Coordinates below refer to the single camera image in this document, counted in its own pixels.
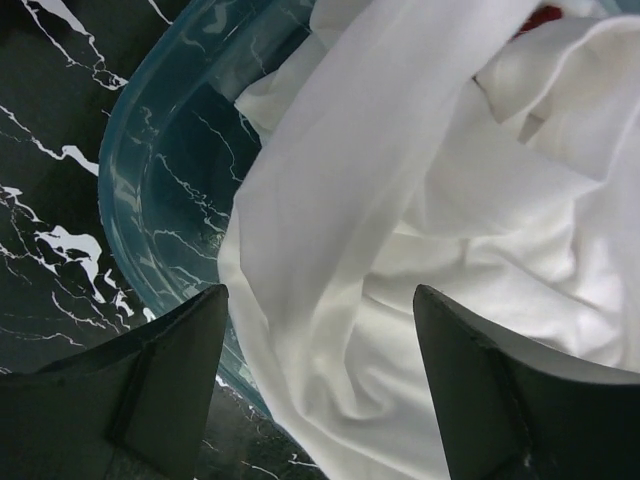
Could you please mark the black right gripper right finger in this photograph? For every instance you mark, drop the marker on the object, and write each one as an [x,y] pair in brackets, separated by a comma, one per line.
[509,407]

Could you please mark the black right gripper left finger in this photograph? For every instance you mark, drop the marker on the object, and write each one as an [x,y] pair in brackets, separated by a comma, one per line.
[134,407]

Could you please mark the white printed t shirt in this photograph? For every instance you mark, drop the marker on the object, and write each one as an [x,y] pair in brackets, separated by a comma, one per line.
[437,143]

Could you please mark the clear blue plastic bin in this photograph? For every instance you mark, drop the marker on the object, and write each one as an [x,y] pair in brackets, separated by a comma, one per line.
[176,149]

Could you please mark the dark red t shirt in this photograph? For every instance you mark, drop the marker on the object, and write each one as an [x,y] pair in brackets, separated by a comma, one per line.
[543,14]

